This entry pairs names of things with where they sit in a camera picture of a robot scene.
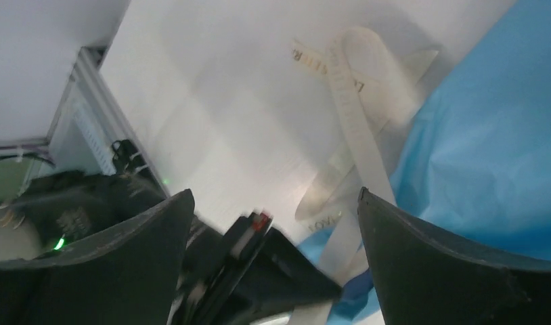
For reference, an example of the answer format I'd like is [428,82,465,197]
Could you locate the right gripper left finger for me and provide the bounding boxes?
[0,190,195,324]

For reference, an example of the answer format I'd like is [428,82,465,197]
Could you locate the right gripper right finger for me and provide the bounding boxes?
[358,188,551,324]

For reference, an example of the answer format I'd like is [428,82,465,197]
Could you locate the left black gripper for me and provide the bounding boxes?
[168,212,342,324]

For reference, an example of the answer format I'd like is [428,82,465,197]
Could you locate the blue wrapping paper sheet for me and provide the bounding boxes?
[290,1,551,324]

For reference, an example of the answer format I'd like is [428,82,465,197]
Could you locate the cream ribbon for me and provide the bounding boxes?
[288,26,440,325]

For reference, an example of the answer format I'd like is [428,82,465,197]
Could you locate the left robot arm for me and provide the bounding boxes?
[0,172,342,324]

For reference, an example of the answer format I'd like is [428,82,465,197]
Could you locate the white cable duct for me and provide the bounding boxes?
[72,100,116,175]

